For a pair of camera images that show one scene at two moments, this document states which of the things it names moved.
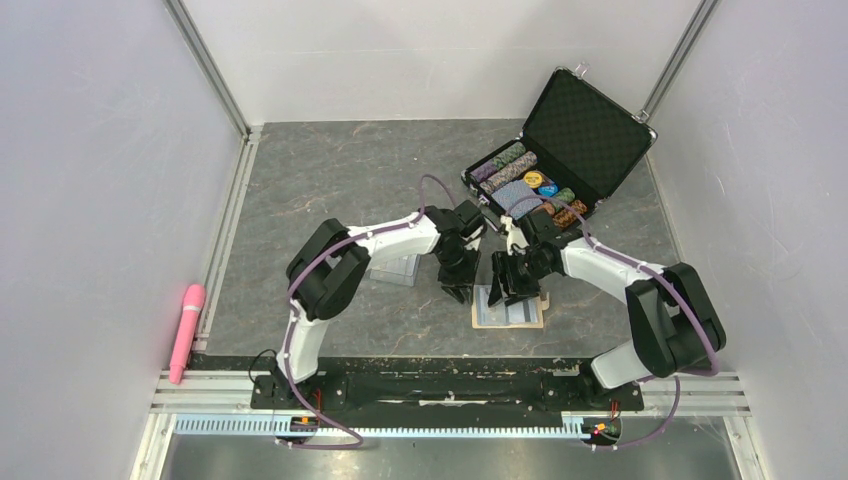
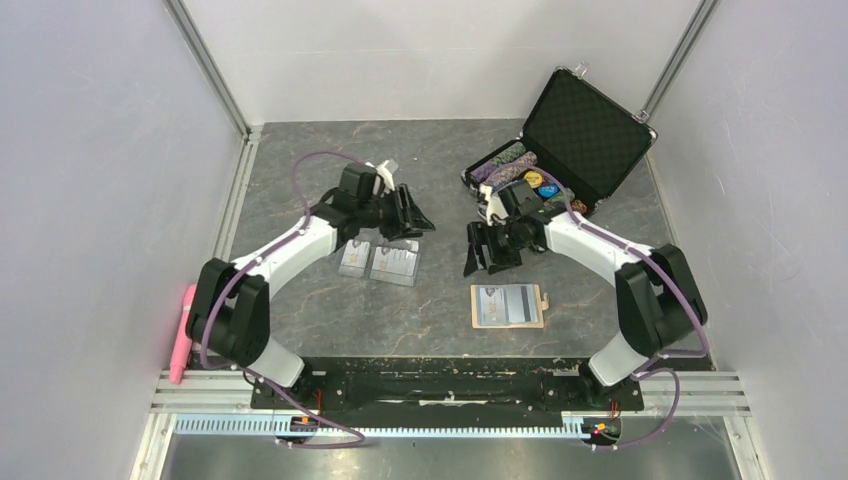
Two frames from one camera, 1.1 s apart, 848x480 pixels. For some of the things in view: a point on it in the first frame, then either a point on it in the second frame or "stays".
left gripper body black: (458, 269) to (391, 222)
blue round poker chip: (548, 190) stays
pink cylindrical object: (194, 298) stays
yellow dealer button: (533, 179) stays
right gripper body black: (521, 271) to (503, 239)
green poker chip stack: (566, 195) stays
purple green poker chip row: (511, 154) stays
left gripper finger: (464, 293) to (419, 225)
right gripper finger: (495, 295) to (472, 263)
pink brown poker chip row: (511, 171) stays
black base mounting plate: (443, 384) stays
